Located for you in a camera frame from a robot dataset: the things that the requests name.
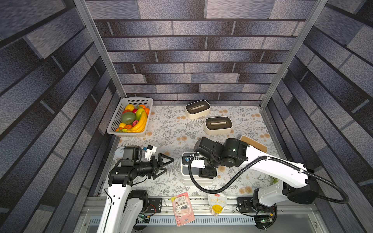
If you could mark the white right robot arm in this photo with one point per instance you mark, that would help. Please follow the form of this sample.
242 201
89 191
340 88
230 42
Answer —
295 183

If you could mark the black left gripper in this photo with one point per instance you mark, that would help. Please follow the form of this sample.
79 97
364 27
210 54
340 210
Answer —
155 166

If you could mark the green toy mango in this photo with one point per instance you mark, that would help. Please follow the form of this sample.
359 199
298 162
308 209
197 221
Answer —
128 118

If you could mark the brown lid rounded tissue box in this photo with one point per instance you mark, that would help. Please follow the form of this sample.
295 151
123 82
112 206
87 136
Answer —
218 125

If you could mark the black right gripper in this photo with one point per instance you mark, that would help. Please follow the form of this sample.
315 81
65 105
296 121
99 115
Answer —
208 171

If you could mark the yellow-green toy pear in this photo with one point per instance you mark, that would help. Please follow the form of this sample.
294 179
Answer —
139 113

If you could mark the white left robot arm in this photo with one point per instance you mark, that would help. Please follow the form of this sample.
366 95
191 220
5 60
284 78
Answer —
123 204

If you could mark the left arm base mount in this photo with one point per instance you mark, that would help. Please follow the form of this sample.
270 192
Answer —
154 206

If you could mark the white plastic fruit basket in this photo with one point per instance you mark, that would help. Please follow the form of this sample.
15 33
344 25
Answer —
116 118

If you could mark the yellow toy banana bunch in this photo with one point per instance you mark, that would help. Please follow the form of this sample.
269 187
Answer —
140 126

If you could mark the dark brown lid tissue box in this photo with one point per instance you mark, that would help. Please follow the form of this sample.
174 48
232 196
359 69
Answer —
197 109

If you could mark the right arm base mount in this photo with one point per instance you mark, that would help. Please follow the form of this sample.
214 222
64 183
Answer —
245 205

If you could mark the wooden lid tissue box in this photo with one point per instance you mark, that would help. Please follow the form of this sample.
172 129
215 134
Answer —
254 143

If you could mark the pink blister pack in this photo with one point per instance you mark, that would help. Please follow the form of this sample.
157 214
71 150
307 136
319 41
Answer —
182 209

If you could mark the yellow smiley snack cup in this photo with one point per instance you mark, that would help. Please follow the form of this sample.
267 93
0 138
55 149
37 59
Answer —
217 202

